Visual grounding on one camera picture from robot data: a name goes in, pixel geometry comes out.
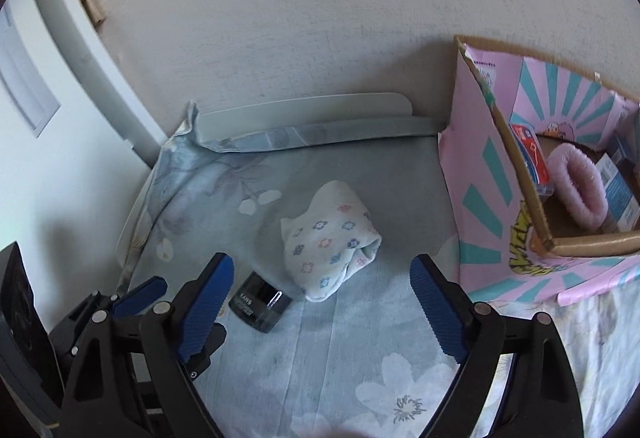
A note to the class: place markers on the flower print sock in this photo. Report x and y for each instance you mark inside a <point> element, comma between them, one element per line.
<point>330,248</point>

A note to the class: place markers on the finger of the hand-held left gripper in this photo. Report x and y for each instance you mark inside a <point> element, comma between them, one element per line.
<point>205,353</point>
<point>142,292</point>

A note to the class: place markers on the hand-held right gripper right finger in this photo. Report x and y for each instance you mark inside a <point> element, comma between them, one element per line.
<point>435,308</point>

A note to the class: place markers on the red and white packet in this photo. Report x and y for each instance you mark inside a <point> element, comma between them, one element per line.
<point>532,152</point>

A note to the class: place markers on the white and blue carton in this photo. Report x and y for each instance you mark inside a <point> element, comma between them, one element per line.
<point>620,190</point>

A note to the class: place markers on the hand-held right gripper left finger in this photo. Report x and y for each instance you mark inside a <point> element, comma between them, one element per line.
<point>205,308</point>

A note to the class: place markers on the floral bed sheet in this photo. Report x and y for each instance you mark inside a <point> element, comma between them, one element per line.
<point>325,368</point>

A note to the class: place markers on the white door frame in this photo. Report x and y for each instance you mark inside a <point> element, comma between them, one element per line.
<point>85,47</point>

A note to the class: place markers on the white door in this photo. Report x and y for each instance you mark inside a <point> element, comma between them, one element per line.
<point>60,198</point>

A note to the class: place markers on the pink fluffy scrunchie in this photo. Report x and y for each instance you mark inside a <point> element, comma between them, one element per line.
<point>575,188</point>

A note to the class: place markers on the pink and teal cardboard box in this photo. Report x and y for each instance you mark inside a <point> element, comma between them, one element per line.
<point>480,198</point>

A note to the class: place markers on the small black jar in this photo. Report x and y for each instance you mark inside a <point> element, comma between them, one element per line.
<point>260,305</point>

